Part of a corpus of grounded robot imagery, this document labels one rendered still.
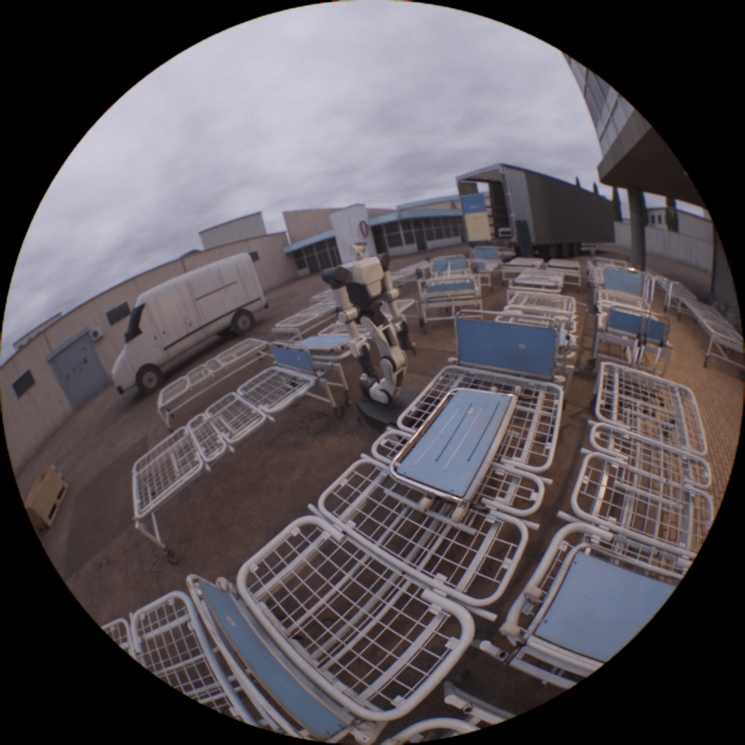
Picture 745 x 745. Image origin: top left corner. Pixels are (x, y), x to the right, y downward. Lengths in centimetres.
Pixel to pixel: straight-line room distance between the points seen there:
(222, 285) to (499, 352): 743
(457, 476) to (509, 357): 97
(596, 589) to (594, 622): 12
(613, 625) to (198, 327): 812
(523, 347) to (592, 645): 159
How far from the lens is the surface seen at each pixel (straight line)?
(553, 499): 178
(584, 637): 99
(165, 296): 753
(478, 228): 1105
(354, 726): 105
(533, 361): 175
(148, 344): 737
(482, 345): 179
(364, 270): 163
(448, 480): 107
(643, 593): 115
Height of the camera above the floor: 145
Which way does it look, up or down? 28 degrees down
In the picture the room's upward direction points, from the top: 15 degrees counter-clockwise
